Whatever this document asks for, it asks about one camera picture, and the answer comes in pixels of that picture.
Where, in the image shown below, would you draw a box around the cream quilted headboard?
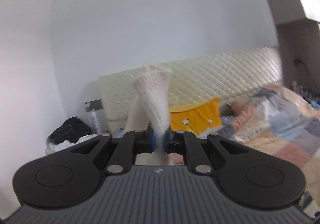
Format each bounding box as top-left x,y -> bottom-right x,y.
99,46 -> 283,133

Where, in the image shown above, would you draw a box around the white spray bottle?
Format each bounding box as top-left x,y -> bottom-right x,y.
91,109 -> 101,135

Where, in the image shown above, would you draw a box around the yellow crown pillow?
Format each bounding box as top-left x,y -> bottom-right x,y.
169,97 -> 222,136

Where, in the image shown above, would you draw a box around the white clothes pile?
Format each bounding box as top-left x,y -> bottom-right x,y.
45,134 -> 98,155

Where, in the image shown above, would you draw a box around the small items on bedside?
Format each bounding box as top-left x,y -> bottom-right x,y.
291,81 -> 320,110

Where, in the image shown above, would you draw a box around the grey wall socket panel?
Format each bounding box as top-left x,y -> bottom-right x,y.
84,99 -> 103,112

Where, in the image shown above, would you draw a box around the black clothes pile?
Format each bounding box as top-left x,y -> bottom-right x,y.
47,117 -> 93,144

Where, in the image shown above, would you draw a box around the patchwork plaid duvet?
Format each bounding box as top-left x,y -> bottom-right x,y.
198,85 -> 319,203

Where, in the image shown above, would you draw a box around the cream striped knit sweater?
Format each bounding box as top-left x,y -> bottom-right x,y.
125,65 -> 174,165

